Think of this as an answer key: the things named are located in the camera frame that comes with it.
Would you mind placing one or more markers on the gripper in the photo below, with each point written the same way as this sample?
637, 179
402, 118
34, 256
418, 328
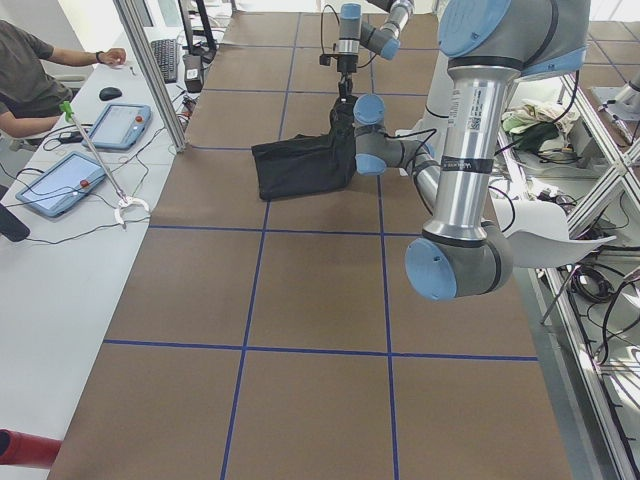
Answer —
346, 64

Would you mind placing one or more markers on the black graphic t-shirt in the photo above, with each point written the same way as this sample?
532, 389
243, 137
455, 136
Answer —
305, 165

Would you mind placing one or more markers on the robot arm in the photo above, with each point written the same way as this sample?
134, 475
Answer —
488, 45
354, 33

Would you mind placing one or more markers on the pile of clothes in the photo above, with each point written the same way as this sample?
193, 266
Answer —
537, 126

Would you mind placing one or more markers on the black power adapter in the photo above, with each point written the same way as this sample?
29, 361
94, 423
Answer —
193, 73

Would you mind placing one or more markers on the black keyboard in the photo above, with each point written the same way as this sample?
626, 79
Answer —
165, 52

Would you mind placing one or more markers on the upper blue teach pendant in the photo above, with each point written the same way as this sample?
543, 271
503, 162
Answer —
120, 126

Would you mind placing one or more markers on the blue teach pendant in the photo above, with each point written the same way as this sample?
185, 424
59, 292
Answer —
120, 126
62, 186

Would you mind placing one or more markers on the black computer mouse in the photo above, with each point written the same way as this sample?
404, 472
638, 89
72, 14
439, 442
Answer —
109, 93

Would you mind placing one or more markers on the white plastic chair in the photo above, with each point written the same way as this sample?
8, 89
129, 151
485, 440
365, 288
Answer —
539, 236

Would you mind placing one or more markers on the lower blue teach pendant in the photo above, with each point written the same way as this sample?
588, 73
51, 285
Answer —
62, 186

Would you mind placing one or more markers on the seated person in green shirt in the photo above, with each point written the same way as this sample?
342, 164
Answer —
30, 97

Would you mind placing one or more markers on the red cylinder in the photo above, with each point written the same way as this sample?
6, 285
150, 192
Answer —
26, 450

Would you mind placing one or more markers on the aluminium frame post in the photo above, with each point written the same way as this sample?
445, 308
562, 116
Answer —
132, 24

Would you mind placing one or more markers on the green handled reacher grabber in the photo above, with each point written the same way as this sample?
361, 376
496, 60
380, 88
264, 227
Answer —
125, 201

